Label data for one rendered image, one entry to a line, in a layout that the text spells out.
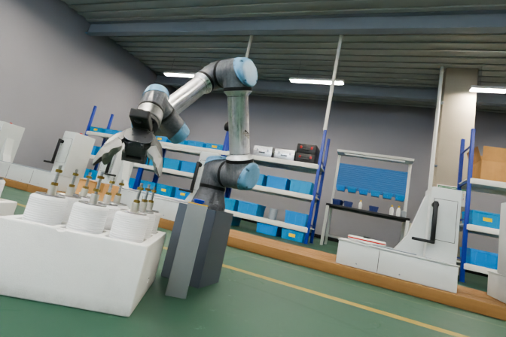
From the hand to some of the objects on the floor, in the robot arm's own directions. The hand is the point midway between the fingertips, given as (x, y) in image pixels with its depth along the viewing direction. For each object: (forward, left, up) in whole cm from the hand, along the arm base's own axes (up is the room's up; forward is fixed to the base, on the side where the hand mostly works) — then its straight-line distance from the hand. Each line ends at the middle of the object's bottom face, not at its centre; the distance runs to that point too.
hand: (126, 169), depth 73 cm
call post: (-44, -4, -36) cm, 57 cm away
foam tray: (-24, -26, -36) cm, 51 cm away
